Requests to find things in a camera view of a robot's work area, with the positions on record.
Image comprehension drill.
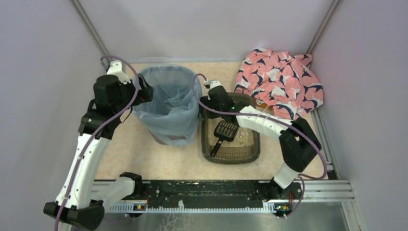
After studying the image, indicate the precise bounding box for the black litter scoop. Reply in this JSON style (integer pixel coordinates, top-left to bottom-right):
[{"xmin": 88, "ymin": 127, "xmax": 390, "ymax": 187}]
[{"xmin": 210, "ymin": 120, "xmax": 239, "ymax": 157}]

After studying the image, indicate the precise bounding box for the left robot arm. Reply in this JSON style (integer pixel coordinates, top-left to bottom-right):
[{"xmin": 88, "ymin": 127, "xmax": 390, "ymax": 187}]
[{"xmin": 43, "ymin": 74, "xmax": 153, "ymax": 231}]

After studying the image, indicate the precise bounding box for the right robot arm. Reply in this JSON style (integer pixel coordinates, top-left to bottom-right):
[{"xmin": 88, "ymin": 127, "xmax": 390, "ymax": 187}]
[{"xmin": 198, "ymin": 86, "xmax": 322, "ymax": 199}]

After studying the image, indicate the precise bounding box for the brown litter box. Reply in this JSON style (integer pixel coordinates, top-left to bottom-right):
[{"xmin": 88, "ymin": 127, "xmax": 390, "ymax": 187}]
[{"xmin": 200, "ymin": 109, "xmax": 260, "ymax": 165}]

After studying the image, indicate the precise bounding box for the blue-lined trash bin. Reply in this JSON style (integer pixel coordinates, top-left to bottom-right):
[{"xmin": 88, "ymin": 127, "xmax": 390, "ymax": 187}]
[{"xmin": 133, "ymin": 65, "xmax": 202, "ymax": 147}]

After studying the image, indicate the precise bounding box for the pink patterned cloth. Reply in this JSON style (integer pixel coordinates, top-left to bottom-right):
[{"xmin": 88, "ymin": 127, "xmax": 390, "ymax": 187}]
[{"xmin": 234, "ymin": 48, "xmax": 324, "ymax": 120}]

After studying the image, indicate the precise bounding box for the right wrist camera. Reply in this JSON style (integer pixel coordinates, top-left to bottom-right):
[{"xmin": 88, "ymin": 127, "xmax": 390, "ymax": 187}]
[{"xmin": 204, "ymin": 80, "xmax": 223, "ymax": 90}]

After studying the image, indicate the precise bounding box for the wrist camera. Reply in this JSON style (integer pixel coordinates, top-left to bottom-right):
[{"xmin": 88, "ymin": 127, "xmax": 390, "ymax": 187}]
[
  {"xmin": 204, "ymin": 80, "xmax": 223, "ymax": 90},
  {"xmin": 107, "ymin": 60, "xmax": 131, "ymax": 84}
]

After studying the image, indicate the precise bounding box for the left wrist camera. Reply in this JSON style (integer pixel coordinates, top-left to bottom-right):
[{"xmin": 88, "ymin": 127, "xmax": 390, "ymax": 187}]
[{"xmin": 107, "ymin": 60, "xmax": 131, "ymax": 84}]

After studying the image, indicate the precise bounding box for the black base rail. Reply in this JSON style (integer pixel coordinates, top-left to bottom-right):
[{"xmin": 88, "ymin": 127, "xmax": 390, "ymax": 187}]
[{"xmin": 107, "ymin": 180, "xmax": 355, "ymax": 214}]

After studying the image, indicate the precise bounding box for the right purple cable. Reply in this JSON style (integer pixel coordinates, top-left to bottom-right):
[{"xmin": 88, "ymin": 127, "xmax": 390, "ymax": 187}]
[{"xmin": 191, "ymin": 73, "xmax": 328, "ymax": 219}]

